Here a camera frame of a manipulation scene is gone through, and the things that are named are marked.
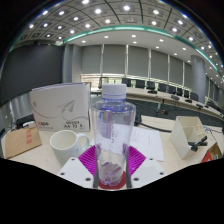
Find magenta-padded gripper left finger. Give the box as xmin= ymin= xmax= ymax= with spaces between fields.
xmin=58 ymin=145 xmax=98 ymax=189

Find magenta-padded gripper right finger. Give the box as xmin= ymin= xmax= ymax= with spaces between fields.
xmin=125 ymin=145 xmax=166 ymax=189

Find clear plastic water bottle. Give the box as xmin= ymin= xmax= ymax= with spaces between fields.
xmin=90 ymin=83 xmax=137 ymax=187

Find white printed paper sheet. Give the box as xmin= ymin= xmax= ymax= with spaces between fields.
xmin=89 ymin=125 xmax=165 ymax=162

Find white ceramic mug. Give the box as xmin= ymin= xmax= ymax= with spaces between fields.
xmin=49 ymin=129 xmax=91 ymax=167

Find black desk phone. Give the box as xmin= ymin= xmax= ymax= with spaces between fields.
xmin=133 ymin=113 xmax=143 ymax=127

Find white cardboard organizer box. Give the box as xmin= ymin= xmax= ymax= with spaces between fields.
xmin=168 ymin=115 xmax=208 ymax=160

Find white copy paper carton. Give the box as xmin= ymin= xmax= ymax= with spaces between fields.
xmin=29 ymin=82 xmax=92 ymax=133

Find small white power adapter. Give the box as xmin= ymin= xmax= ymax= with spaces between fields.
xmin=21 ymin=120 xmax=37 ymax=129

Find long curved conference desk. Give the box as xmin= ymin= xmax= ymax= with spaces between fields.
xmin=90 ymin=85 xmax=224 ymax=128

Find row of black office chairs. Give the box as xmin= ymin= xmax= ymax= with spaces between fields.
xmin=121 ymin=77 xmax=214 ymax=103

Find mesh-back office chair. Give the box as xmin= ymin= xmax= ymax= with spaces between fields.
xmin=98 ymin=76 xmax=109 ymax=89

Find recessed ceiling lights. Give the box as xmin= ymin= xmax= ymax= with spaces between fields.
xmin=26 ymin=0 xmax=224 ymax=78

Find black cable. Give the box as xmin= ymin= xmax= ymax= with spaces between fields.
xmin=134 ymin=121 xmax=173 ymax=134

